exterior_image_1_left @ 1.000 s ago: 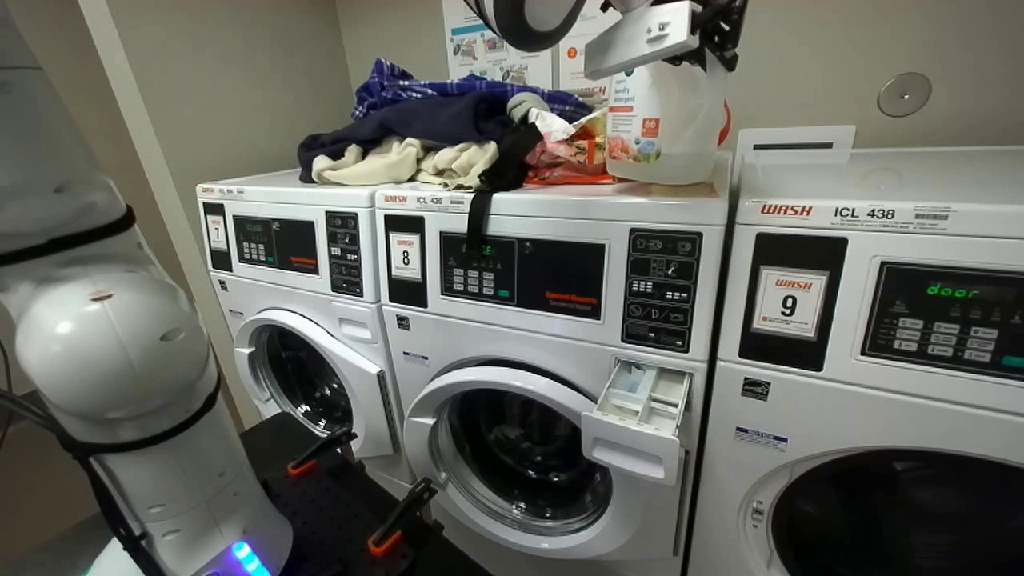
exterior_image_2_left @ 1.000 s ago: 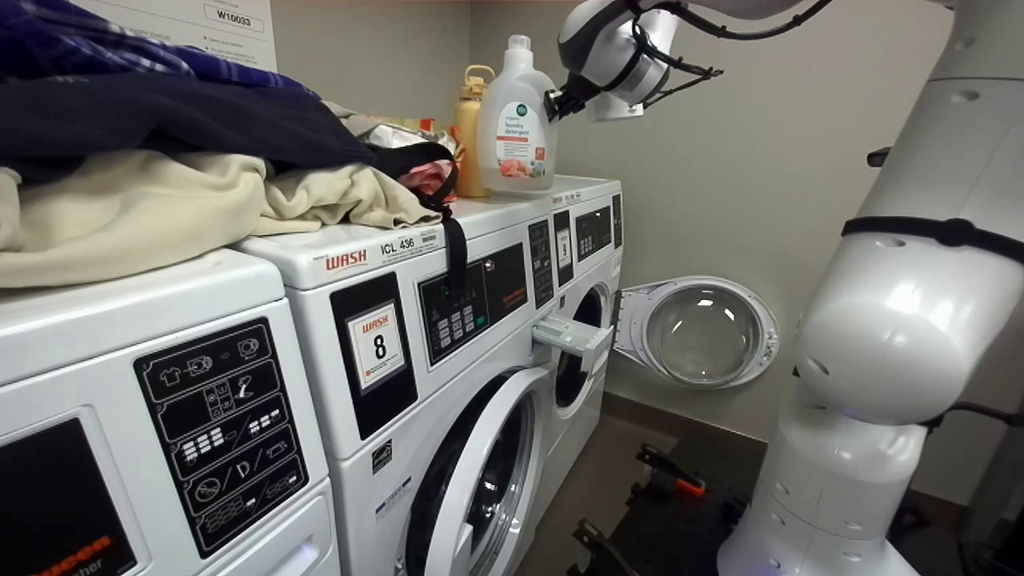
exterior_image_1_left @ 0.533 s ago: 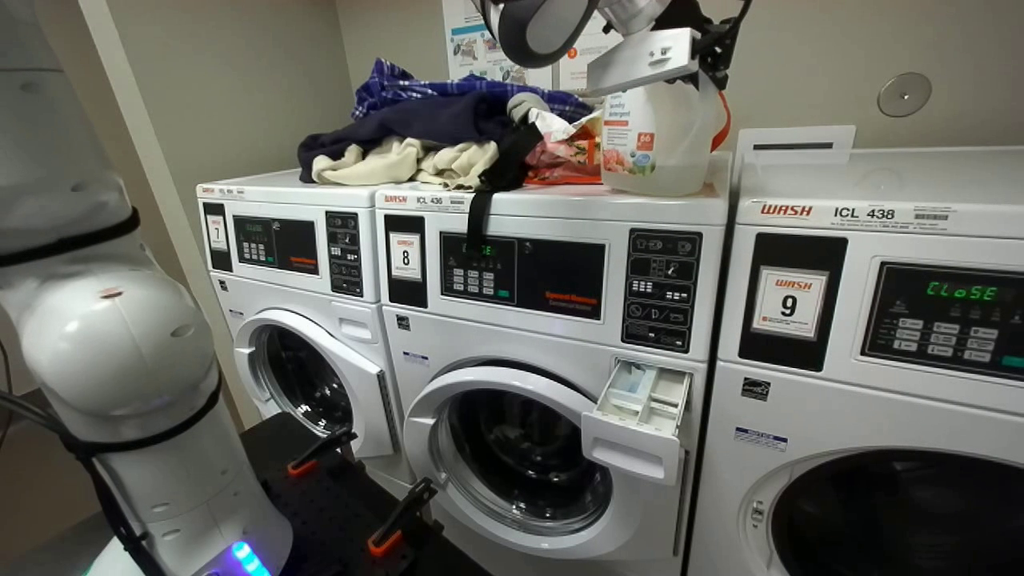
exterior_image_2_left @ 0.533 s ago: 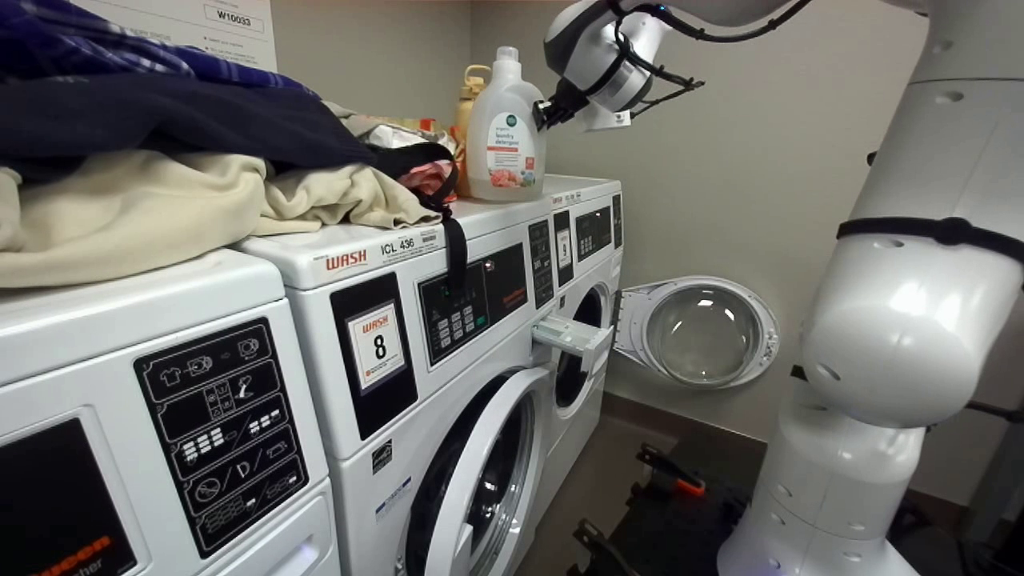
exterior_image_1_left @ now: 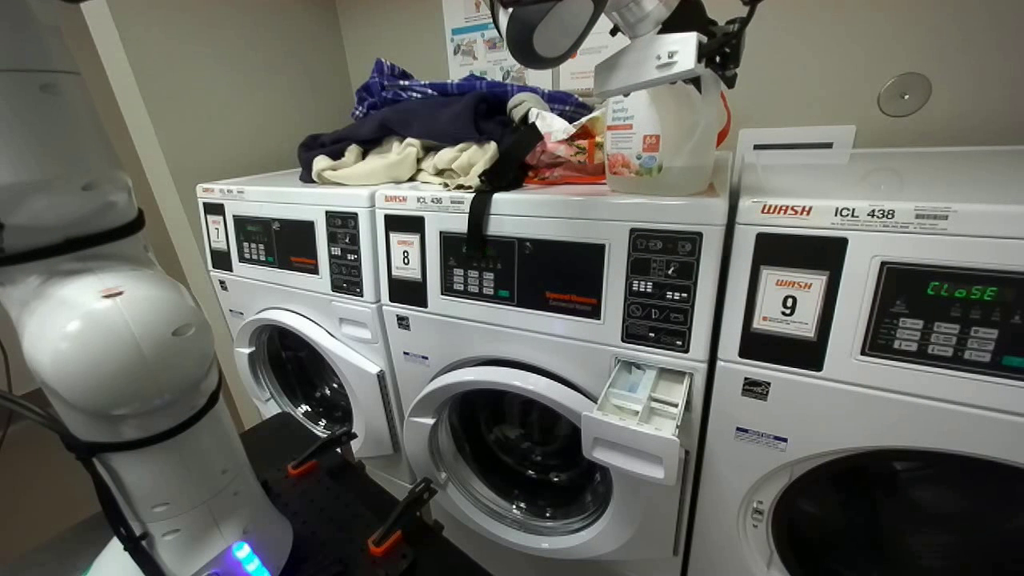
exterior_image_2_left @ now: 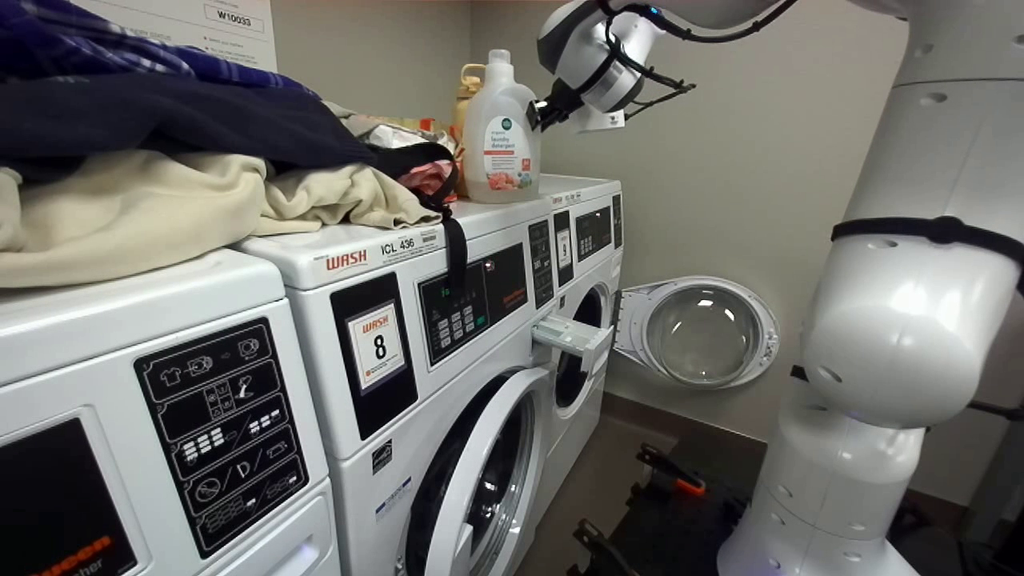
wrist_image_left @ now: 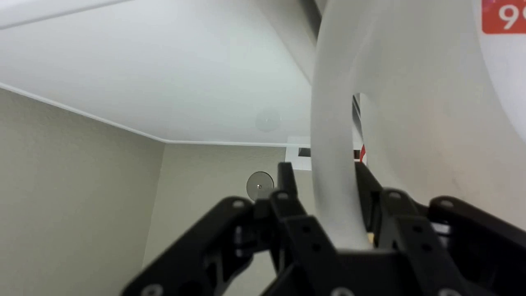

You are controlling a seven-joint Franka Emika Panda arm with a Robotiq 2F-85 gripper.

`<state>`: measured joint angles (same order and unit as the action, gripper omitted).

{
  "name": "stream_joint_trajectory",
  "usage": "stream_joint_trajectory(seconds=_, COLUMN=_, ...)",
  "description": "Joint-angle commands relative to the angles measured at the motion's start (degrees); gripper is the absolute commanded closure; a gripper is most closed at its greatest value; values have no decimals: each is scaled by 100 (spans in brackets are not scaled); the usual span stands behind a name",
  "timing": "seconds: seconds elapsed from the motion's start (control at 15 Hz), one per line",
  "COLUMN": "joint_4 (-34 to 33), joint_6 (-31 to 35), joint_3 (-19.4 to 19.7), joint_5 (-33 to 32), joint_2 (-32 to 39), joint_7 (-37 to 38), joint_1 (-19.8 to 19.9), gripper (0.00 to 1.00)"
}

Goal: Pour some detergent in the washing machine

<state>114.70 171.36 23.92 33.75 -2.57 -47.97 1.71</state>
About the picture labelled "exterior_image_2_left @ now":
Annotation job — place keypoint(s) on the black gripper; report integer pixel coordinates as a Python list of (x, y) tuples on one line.
[(565, 99)]

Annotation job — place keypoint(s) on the white detergent bottle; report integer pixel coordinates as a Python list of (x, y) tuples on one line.
[(501, 138)]

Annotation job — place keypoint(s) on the beige garment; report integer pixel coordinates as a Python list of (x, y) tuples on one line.
[(129, 213)]

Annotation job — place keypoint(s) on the black base table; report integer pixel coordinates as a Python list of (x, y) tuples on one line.
[(674, 533)]

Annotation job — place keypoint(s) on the round door of washer 9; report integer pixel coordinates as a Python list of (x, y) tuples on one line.
[(698, 338)]

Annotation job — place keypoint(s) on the red orange garment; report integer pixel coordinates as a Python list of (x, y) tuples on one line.
[(426, 179)]

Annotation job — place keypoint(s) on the black orange clamp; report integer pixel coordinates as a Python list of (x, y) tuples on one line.
[(674, 473), (603, 549)]

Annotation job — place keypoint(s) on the white washing machine number 7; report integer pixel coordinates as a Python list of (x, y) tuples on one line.
[(108, 354)]

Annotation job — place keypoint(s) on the white washing machine number 9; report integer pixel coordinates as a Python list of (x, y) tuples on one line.
[(581, 192)]

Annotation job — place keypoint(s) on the white detergent drawer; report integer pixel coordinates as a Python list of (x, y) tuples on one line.
[(570, 340)]

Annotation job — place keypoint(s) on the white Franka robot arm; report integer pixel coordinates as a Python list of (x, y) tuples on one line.
[(908, 320)]

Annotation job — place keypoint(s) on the navy blue garment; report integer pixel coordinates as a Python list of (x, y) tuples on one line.
[(161, 122)]

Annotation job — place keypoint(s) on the white washing machine number 8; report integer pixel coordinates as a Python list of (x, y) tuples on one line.
[(321, 500)]

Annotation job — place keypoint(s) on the white crumpled garment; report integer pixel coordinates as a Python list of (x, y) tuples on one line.
[(387, 134)]

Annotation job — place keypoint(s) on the purple patterned garment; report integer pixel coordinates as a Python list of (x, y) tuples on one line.
[(108, 41)]

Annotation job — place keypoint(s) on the round door of washer 8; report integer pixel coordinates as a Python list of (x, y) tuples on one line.
[(469, 468)]

